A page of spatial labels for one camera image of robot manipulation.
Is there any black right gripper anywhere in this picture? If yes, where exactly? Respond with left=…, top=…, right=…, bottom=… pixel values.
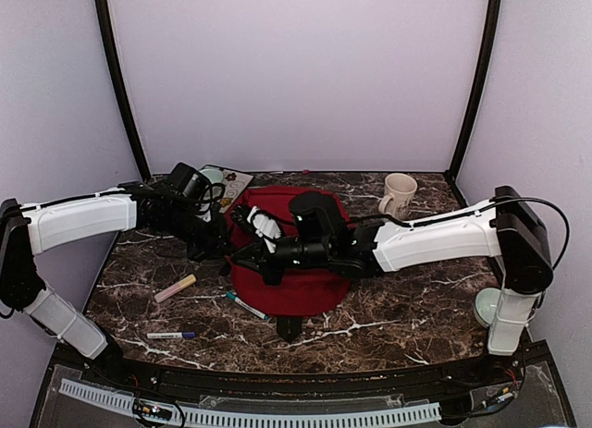
left=229, top=235, right=332, bottom=287

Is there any red backpack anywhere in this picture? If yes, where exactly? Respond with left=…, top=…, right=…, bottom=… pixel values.
left=225, top=186, right=351, bottom=342

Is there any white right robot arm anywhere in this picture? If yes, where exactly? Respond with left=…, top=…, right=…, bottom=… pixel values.
left=229, top=186, right=559, bottom=385

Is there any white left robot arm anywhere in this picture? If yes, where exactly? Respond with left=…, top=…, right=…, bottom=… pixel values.
left=1, top=182, right=225, bottom=387

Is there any pink yellow highlighter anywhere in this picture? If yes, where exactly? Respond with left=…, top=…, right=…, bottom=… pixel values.
left=154, top=275, right=196, bottom=303

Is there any floral patterned square plate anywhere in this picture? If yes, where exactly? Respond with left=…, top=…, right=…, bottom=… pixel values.
left=202, top=165, right=254, bottom=213

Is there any pale green ceramic bowl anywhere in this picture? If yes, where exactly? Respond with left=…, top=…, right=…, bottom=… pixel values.
left=199, top=167, right=224, bottom=184

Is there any white pen purple cap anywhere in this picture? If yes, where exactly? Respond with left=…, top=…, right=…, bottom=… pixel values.
left=146, top=332, right=196, bottom=340

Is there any white mug with red pattern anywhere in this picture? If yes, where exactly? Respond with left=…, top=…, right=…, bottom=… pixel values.
left=378, top=173, right=418, bottom=220

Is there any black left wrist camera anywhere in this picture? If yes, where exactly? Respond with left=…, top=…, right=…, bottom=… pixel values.
left=165, top=163, right=211, bottom=201

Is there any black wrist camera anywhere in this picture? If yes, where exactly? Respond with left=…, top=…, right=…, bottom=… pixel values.
left=165, top=163, right=211, bottom=201
left=288, top=190, right=347, bottom=243

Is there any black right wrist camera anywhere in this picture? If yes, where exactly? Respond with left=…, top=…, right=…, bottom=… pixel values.
left=288, top=190, right=347, bottom=243

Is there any white slotted cable duct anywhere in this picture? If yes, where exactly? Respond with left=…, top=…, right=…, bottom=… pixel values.
left=58, top=379, right=441, bottom=427

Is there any black enclosure frame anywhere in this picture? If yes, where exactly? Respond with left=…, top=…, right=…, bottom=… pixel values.
left=45, top=0, right=556, bottom=401

